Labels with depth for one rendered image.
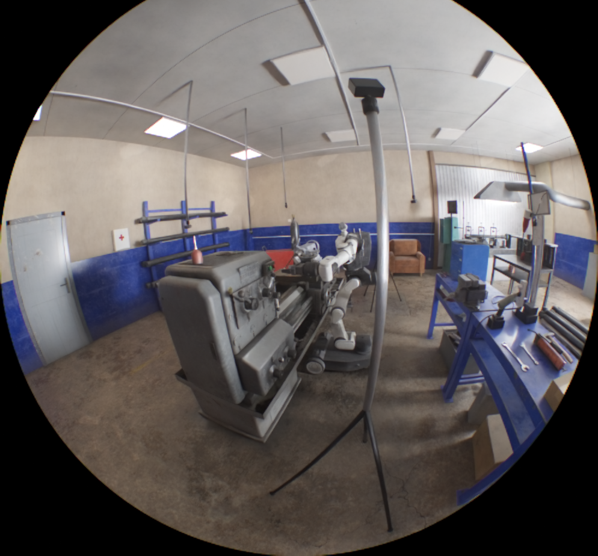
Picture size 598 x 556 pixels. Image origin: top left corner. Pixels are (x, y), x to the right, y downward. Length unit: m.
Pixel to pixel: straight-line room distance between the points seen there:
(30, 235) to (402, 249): 7.58
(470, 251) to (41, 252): 5.44
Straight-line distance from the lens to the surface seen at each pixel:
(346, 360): 2.17
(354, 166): 6.21
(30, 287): 3.94
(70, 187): 4.10
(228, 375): 1.21
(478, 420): 2.05
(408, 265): 5.46
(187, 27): 2.34
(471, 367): 2.46
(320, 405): 1.97
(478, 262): 2.47
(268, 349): 1.30
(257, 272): 1.29
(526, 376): 1.25
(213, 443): 1.88
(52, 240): 3.91
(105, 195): 4.22
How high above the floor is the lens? 1.54
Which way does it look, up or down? 10 degrees down
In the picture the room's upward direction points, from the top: 4 degrees counter-clockwise
